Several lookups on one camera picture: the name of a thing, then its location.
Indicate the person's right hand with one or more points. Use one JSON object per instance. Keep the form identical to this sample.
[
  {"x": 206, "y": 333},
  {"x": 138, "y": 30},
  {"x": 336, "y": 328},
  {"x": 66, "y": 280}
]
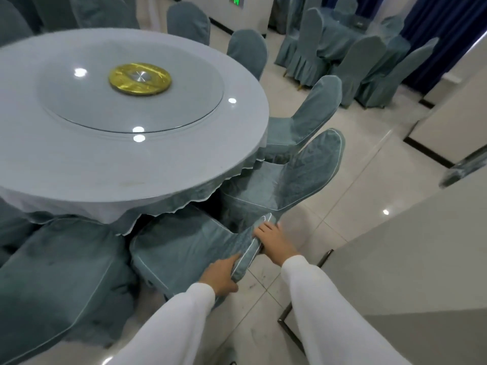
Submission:
[{"x": 277, "y": 247}]

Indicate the chrome corner guard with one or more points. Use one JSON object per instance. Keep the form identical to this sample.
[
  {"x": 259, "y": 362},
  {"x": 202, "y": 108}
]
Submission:
[{"x": 464, "y": 167}]

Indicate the green lit exit sign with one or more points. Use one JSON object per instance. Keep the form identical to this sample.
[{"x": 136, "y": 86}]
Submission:
[{"x": 236, "y": 0}]

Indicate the person's left forearm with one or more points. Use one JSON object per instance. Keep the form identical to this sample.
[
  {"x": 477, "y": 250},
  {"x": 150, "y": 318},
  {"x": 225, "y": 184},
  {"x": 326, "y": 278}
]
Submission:
[{"x": 167, "y": 330}]

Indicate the person's right forearm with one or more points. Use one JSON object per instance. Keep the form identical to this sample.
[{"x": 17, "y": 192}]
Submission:
[{"x": 335, "y": 319}]

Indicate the round white clothed table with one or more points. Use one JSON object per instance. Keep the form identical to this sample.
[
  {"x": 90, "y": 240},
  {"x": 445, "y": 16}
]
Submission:
[{"x": 57, "y": 167}]

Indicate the person's left hand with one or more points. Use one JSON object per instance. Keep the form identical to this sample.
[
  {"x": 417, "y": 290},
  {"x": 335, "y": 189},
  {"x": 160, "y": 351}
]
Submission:
[{"x": 220, "y": 277}]

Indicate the gold turntable hub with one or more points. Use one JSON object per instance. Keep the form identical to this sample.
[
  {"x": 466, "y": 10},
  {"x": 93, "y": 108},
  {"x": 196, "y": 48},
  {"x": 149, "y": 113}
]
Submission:
[{"x": 118, "y": 87}]

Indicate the cluster of teal banquet chairs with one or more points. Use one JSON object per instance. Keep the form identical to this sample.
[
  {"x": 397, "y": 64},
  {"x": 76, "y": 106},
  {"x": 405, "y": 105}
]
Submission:
[{"x": 304, "y": 53}]

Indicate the round glass turntable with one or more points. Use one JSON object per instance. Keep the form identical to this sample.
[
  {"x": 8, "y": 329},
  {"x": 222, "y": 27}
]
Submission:
[{"x": 76, "y": 110}]

